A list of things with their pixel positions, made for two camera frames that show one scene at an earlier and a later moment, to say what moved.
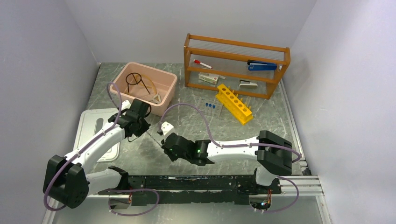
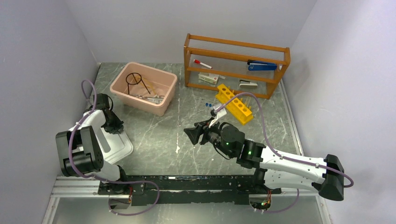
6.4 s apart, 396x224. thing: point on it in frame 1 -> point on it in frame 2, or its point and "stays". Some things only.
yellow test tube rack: (233, 105) stays
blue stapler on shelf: (257, 65) stays
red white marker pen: (197, 61) stays
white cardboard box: (209, 78) stays
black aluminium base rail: (205, 189) stays
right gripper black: (173, 157) -> (194, 133)
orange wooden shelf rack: (250, 69) stays
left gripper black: (145, 127) -> (115, 129)
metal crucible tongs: (153, 138) -> (158, 100)
